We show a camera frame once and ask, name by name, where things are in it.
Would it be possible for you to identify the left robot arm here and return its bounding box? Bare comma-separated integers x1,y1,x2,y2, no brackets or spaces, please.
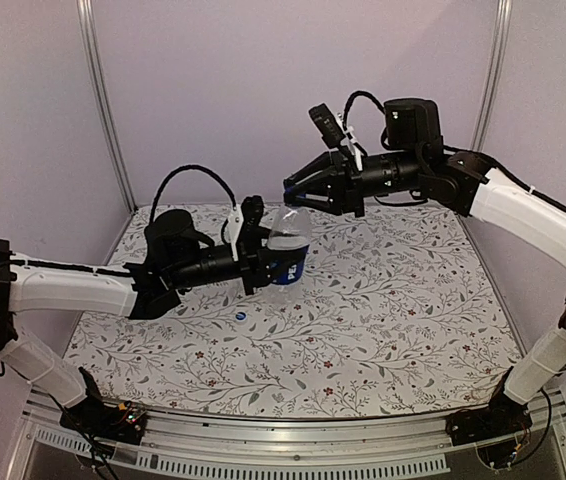
0,209,309,434

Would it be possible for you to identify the right aluminium frame post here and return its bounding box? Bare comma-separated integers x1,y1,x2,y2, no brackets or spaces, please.
471,0,513,151

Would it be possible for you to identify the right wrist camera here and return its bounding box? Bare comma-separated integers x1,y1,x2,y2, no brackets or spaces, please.
308,103,365,172

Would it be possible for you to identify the left aluminium frame post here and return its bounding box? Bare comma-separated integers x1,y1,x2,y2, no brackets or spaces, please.
76,0,137,213

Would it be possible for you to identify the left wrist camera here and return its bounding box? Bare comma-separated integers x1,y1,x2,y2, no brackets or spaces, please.
221,195,264,262

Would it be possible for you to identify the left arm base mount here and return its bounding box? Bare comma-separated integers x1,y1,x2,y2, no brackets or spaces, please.
60,367,147,445

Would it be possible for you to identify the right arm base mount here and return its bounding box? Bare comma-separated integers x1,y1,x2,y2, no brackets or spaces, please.
445,385,532,446

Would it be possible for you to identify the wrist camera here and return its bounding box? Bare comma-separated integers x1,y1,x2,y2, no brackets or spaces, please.
308,103,365,172
221,195,264,262

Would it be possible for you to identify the aluminium front rail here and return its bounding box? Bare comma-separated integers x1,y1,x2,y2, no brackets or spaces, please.
6,391,566,479

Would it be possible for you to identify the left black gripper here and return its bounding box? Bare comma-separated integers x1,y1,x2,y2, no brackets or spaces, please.
170,228,305,297

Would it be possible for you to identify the blue Pepsi bottle cap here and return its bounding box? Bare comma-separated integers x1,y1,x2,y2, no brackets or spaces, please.
284,187,298,207

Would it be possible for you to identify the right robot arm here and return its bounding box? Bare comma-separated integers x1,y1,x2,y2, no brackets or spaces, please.
284,98,566,436

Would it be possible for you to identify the aluminium frame post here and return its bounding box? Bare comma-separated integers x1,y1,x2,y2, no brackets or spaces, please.
471,0,513,151
76,0,137,213

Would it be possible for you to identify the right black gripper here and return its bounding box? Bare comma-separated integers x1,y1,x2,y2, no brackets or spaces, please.
284,145,424,216

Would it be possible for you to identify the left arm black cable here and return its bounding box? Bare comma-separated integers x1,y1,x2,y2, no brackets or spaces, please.
148,164,238,236

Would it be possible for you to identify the floral patterned table mat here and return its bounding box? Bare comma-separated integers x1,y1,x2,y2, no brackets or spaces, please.
65,206,521,418

